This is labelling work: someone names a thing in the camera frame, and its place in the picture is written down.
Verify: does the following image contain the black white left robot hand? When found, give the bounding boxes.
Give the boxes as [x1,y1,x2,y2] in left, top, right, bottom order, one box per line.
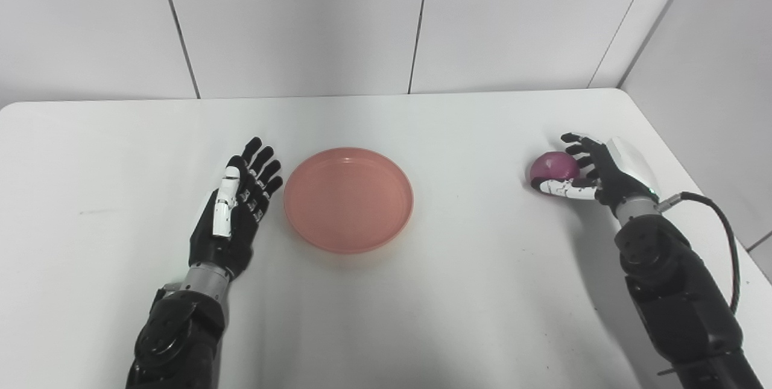
[188,137,284,281]

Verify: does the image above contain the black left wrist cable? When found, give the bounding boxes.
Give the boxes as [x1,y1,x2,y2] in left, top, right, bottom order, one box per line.
[151,282,182,317]

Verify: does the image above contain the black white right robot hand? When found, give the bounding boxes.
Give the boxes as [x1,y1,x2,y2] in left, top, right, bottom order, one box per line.
[531,133,661,216]

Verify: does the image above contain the pink round plate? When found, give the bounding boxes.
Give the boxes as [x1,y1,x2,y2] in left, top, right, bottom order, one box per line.
[283,147,414,255]

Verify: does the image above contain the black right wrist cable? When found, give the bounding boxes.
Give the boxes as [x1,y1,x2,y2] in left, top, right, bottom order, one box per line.
[657,192,741,315]

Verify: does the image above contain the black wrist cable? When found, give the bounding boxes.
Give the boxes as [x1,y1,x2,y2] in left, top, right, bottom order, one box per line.
[657,192,741,315]
[151,282,182,317]

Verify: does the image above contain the purple red onion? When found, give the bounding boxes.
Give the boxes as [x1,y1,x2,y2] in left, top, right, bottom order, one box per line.
[530,151,581,195]

